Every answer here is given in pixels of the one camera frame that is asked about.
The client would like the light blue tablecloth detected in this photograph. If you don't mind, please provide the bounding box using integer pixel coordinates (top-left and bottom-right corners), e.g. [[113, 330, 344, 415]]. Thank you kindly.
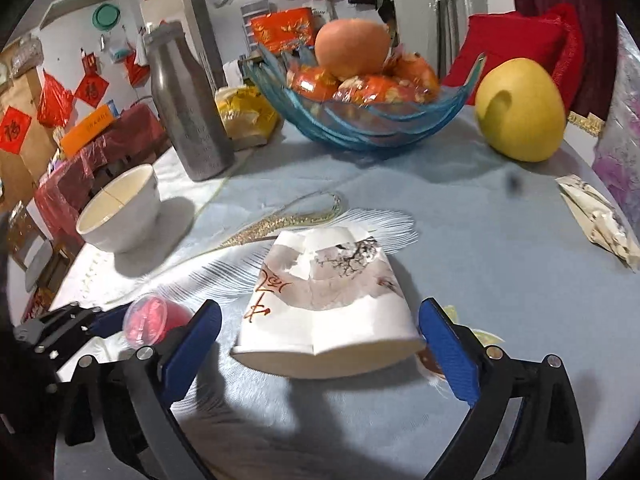
[[54, 110, 639, 479]]

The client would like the crumpled paper wrapper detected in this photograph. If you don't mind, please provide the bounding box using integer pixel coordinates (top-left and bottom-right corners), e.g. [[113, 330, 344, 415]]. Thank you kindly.
[[555, 174, 639, 271]]

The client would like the large orange fruit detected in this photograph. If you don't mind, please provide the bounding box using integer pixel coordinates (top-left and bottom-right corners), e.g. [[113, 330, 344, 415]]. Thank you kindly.
[[314, 18, 392, 80]]

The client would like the orange box on side table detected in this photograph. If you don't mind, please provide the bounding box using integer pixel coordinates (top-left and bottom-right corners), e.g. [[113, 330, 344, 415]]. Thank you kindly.
[[60, 104, 115, 157]]

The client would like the white ceramic bowl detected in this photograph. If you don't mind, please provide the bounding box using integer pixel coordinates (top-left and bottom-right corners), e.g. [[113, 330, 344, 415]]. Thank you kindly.
[[76, 164, 160, 254]]

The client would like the red covered side table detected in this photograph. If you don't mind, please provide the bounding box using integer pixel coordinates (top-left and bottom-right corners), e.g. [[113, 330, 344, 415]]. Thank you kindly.
[[35, 103, 170, 245]]

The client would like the red fu diamond poster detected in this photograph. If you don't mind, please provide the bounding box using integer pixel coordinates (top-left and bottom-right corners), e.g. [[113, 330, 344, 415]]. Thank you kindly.
[[0, 106, 32, 155]]

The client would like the steel water bottle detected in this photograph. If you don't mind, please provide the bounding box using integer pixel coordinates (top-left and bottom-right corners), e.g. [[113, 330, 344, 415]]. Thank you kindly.
[[143, 22, 234, 182]]

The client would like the white feather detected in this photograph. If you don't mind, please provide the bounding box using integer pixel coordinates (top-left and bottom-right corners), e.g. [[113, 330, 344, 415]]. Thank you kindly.
[[107, 203, 419, 309]]

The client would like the red pillow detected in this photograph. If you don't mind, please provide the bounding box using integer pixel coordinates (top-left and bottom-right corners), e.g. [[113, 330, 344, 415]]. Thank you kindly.
[[442, 3, 585, 108]]

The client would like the yellow plastic bag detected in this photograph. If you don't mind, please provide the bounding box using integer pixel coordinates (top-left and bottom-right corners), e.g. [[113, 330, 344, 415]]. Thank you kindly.
[[215, 86, 280, 152]]

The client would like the red plastic bag on wall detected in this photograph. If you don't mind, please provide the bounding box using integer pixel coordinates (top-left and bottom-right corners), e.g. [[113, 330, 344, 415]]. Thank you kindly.
[[37, 72, 74, 128]]

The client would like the floral plastic-wrapped mattress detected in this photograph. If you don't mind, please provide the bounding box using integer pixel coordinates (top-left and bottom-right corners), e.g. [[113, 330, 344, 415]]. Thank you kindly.
[[592, 16, 640, 234]]

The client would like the white refrigerator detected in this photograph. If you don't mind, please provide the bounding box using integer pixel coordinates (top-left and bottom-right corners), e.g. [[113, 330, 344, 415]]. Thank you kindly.
[[138, 0, 229, 91]]

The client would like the blue glass fruit bowl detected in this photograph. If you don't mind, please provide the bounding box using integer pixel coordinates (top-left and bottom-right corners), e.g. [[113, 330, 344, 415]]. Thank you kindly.
[[241, 46, 487, 152]]

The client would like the orange gift box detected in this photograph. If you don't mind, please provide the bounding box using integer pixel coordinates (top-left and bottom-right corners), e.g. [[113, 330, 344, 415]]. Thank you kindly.
[[250, 6, 316, 54]]

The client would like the yellow pomelo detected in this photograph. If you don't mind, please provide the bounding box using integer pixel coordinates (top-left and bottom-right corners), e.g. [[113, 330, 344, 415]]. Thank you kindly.
[[475, 58, 566, 162]]

